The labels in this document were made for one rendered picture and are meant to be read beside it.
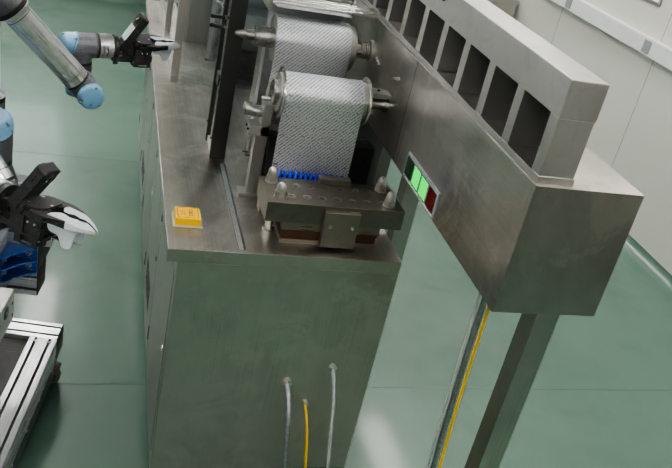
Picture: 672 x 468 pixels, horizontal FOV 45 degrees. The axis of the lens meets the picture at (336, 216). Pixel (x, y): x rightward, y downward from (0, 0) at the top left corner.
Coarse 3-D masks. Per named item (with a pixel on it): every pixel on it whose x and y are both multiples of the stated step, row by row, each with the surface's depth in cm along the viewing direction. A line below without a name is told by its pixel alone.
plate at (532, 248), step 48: (384, 48) 247; (432, 96) 209; (384, 144) 241; (432, 144) 207; (480, 144) 181; (480, 192) 179; (528, 192) 159; (576, 192) 160; (624, 192) 163; (480, 240) 177; (528, 240) 163; (576, 240) 166; (624, 240) 169; (480, 288) 176; (528, 288) 169; (576, 288) 172
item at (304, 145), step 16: (288, 128) 231; (304, 128) 232; (320, 128) 233; (336, 128) 235; (352, 128) 236; (288, 144) 234; (304, 144) 235; (320, 144) 236; (336, 144) 237; (352, 144) 238; (288, 160) 236; (304, 160) 237; (320, 160) 238; (336, 160) 240
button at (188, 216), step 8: (176, 208) 227; (184, 208) 228; (192, 208) 229; (176, 216) 223; (184, 216) 224; (192, 216) 225; (200, 216) 226; (176, 224) 223; (184, 224) 224; (192, 224) 224; (200, 224) 225
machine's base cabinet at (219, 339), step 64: (192, 320) 225; (256, 320) 230; (320, 320) 235; (384, 320) 240; (192, 384) 236; (256, 384) 241; (320, 384) 247; (192, 448) 248; (256, 448) 254; (320, 448) 260
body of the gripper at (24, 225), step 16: (0, 192) 152; (0, 208) 153; (32, 208) 149; (48, 208) 150; (0, 224) 155; (16, 224) 151; (32, 224) 150; (16, 240) 152; (32, 240) 150; (48, 240) 154
